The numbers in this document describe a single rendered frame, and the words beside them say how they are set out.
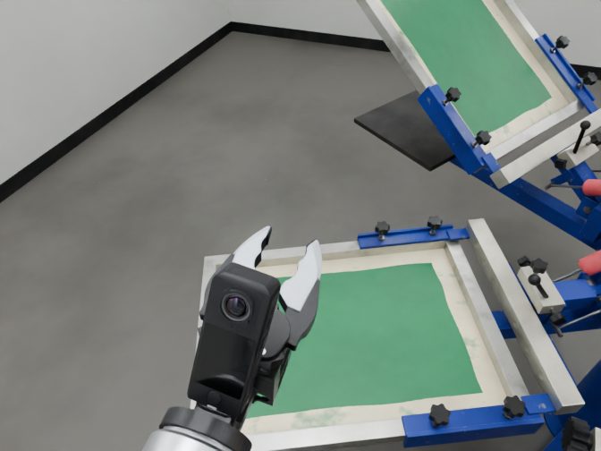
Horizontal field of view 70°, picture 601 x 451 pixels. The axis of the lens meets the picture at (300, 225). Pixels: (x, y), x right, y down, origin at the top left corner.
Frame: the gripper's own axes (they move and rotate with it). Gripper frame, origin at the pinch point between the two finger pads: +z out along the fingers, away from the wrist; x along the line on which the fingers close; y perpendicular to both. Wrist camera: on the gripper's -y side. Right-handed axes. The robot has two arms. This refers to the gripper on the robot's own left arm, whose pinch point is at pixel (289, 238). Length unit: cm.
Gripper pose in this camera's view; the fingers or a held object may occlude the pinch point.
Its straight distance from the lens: 44.1
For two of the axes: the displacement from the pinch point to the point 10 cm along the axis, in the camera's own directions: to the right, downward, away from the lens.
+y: -0.7, 6.7, 7.4
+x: 9.5, 2.7, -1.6
